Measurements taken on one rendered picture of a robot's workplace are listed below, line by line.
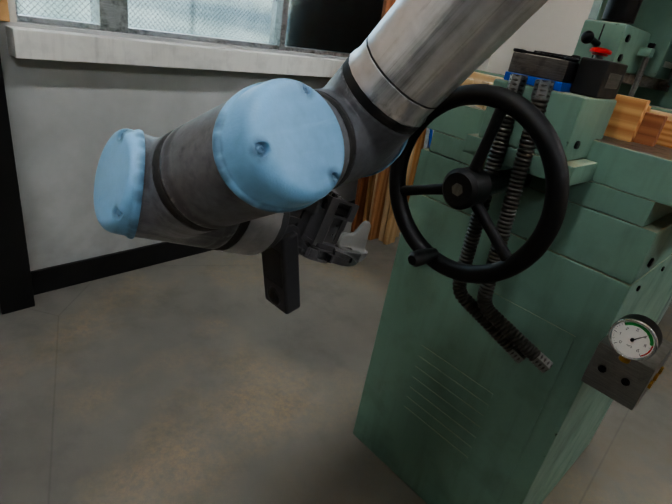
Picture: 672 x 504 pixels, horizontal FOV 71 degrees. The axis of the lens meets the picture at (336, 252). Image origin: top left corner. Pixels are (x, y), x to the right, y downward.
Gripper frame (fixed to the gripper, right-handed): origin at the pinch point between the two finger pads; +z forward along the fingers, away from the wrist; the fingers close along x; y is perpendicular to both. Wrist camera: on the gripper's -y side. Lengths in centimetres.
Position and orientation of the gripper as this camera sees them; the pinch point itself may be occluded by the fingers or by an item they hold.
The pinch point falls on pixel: (357, 255)
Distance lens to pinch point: 67.9
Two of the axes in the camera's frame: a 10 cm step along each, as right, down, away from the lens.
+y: 4.0, -9.0, -1.8
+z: 6.3, 1.3, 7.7
